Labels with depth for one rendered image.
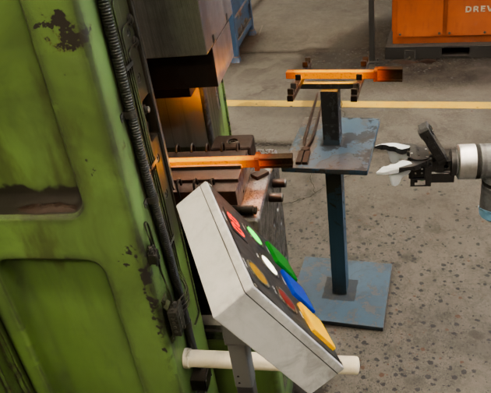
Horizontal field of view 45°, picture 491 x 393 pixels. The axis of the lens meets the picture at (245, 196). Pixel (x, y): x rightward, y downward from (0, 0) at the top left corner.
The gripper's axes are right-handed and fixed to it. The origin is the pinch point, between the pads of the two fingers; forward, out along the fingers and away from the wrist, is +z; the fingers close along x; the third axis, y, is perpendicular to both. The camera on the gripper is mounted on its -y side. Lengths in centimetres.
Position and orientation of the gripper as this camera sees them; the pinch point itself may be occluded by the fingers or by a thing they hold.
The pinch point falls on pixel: (376, 157)
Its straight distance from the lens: 160.5
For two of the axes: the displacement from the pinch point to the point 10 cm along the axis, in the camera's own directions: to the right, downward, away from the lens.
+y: 1.3, 8.3, 5.4
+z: -9.8, 0.2, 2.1
